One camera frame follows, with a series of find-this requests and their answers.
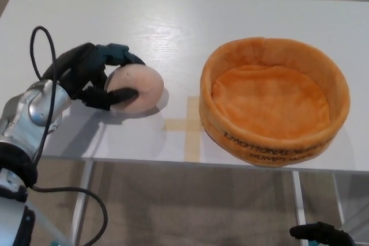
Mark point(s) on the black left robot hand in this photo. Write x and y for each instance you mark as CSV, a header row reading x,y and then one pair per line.
x,y
75,64

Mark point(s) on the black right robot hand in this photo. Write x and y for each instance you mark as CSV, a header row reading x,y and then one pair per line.
x,y
325,234

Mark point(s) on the pink round plush toy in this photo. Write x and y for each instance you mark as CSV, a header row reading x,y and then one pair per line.
x,y
144,81

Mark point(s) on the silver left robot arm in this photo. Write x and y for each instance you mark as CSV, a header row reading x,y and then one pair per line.
x,y
26,113

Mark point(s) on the orange plush round plate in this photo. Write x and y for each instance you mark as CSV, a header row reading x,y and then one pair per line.
x,y
271,107

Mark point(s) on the white table leg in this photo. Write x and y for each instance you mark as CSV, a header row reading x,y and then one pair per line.
x,y
82,200
338,200
299,200

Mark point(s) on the short beige tape strip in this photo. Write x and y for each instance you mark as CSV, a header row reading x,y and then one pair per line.
x,y
176,124

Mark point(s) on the long beige tape strip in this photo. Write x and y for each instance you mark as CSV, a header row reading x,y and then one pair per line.
x,y
192,145

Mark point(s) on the light blue metal bar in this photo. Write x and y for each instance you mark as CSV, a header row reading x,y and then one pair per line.
x,y
49,223

